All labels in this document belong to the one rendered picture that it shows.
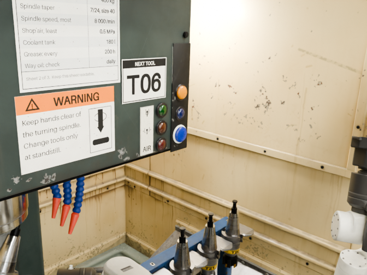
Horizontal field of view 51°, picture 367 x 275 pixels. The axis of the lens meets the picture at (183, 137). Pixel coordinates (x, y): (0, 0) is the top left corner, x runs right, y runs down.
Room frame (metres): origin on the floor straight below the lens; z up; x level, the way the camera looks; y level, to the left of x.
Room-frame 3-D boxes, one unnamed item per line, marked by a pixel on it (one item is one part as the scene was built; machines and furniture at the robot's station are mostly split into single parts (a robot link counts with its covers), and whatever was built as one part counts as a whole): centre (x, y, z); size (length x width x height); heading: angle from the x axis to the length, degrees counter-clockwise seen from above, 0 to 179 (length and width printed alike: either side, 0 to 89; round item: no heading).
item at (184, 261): (0.84, -0.01, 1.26); 0.04 x 0.04 x 0.07
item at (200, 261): (0.88, -0.04, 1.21); 0.07 x 0.05 x 0.01; 48
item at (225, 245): (0.97, -0.12, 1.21); 0.07 x 0.05 x 0.01; 48
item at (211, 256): (0.92, -0.08, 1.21); 0.06 x 0.06 x 0.03
